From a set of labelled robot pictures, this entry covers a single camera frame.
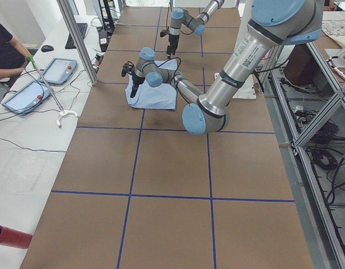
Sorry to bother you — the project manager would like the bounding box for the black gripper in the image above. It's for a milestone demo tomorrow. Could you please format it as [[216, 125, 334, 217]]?
[[130, 74, 144, 98], [166, 35, 179, 58]]

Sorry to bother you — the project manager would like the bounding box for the light blue t-shirt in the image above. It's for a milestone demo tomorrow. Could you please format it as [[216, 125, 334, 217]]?
[[125, 75, 176, 110]]

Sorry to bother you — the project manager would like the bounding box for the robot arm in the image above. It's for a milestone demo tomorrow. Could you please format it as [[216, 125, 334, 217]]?
[[160, 0, 225, 59], [122, 0, 324, 135]]

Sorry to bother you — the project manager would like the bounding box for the black power adapter box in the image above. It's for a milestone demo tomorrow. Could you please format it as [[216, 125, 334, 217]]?
[[98, 30, 109, 52]]

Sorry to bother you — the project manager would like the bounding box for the black keyboard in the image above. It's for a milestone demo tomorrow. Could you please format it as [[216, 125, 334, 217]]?
[[64, 22, 88, 50]]

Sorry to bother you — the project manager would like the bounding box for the upper teach pendant tablet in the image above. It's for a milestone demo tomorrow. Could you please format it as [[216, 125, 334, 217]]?
[[43, 58, 77, 86]]

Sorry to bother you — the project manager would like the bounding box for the teach pendant tablet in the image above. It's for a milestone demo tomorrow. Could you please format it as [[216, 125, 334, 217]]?
[[43, 58, 77, 86], [2, 81, 51, 115]]

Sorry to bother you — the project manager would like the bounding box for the black computer mouse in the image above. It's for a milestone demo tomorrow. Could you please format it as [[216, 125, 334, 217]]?
[[41, 45, 54, 52]]

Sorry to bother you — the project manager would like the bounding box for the lower teach pendant tablet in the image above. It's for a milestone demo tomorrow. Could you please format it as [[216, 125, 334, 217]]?
[[2, 81, 51, 115]]

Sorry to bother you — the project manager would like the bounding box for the seated person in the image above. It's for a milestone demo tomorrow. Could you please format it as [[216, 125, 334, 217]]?
[[0, 23, 31, 80]]

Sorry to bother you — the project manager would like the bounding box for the red cylinder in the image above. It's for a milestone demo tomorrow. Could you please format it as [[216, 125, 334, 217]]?
[[0, 225, 32, 249]]

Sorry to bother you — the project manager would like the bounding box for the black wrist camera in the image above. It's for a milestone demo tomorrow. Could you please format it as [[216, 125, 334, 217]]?
[[121, 61, 135, 77], [160, 29, 170, 38]]

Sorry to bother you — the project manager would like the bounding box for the grabber stick with green handle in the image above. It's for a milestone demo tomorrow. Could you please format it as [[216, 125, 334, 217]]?
[[27, 55, 78, 128]]

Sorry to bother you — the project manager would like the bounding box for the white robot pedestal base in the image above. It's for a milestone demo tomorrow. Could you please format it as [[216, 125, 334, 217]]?
[[214, 0, 259, 99]]

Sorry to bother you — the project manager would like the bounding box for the aluminium frame post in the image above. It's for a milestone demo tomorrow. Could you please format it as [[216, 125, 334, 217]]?
[[57, 0, 98, 86]]

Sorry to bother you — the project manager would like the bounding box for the aluminium frame rack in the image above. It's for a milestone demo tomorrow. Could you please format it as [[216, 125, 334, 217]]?
[[261, 37, 345, 268]]

